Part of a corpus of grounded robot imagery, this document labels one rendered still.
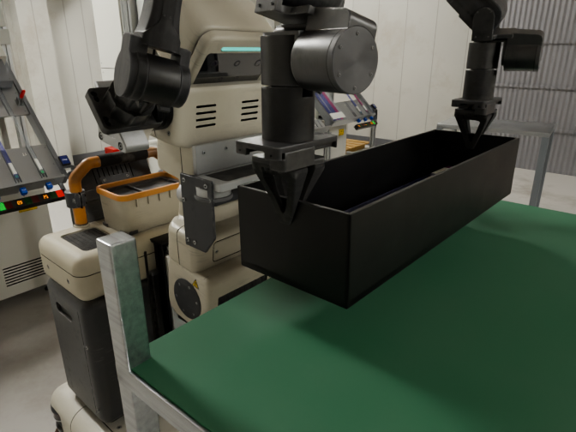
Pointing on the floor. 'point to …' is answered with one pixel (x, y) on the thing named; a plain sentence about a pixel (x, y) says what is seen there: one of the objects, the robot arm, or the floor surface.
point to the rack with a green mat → (369, 343)
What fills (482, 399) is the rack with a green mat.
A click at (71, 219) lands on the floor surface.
